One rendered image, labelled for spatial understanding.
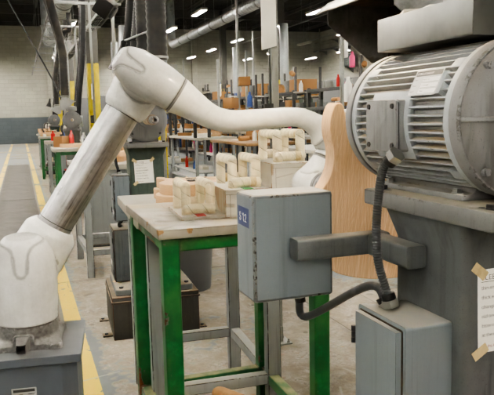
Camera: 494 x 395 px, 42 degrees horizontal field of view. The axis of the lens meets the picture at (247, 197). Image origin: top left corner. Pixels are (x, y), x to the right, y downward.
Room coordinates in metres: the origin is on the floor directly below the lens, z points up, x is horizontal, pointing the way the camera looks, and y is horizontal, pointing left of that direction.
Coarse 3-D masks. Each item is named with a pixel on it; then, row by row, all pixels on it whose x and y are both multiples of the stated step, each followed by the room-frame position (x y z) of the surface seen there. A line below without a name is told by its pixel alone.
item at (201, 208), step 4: (192, 204) 2.11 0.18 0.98; (196, 204) 2.11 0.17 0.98; (200, 204) 2.11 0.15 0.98; (204, 204) 2.11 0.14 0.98; (208, 204) 2.11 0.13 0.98; (212, 204) 2.12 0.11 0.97; (184, 208) 2.09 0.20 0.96; (188, 208) 2.09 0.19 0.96; (192, 208) 2.09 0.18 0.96; (196, 208) 2.10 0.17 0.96; (200, 208) 2.10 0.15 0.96; (204, 208) 2.10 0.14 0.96; (208, 208) 2.11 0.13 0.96; (212, 208) 2.11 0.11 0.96; (184, 212) 2.09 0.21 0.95; (188, 212) 2.09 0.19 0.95; (192, 212) 2.10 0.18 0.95; (196, 212) 2.10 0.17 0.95; (200, 212) 2.11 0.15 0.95
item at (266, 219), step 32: (256, 192) 1.20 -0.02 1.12; (288, 192) 1.19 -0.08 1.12; (320, 192) 1.20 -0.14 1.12; (256, 224) 1.15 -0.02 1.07; (288, 224) 1.17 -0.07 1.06; (320, 224) 1.19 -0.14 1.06; (256, 256) 1.15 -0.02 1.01; (288, 256) 1.17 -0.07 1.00; (256, 288) 1.15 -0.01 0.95; (288, 288) 1.17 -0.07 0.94; (320, 288) 1.19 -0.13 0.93; (352, 288) 1.13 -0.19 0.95
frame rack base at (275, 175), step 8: (264, 160) 2.31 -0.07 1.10; (272, 160) 2.30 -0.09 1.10; (264, 168) 2.21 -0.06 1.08; (272, 168) 2.14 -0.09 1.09; (280, 168) 2.15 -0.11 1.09; (288, 168) 2.16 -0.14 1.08; (296, 168) 2.16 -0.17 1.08; (264, 176) 2.21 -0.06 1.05; (272, 176) 2.14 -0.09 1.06; (280, 176) 2.15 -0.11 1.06; (288, 176) 2.16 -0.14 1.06; (264, 184) 2.22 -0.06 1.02; (272, 184) 2.14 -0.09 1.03; (280, 184) 2.15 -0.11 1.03; (288, 184) 2.16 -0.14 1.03
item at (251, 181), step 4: (252, 176) 2.16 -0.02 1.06; (232, 180) 2.13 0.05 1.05; (236, 180) 2.13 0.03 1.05; (240, 180) 2.14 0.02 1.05; (244, 180) 2.14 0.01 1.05; (248, 180) 2.14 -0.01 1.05; (252, 180) 2.15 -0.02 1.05; (256, 180) 2.15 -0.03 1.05; (260, 180) 2.16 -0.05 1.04; (232, 184) 2.13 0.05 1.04; (236, 184) 2.13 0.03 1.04; (240, 184) 2.14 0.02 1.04; (244, 184) 2.14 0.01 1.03; (248, 184) 2.15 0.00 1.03; (252, 184) 2.15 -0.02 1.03; (256, 184) 2.16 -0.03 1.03
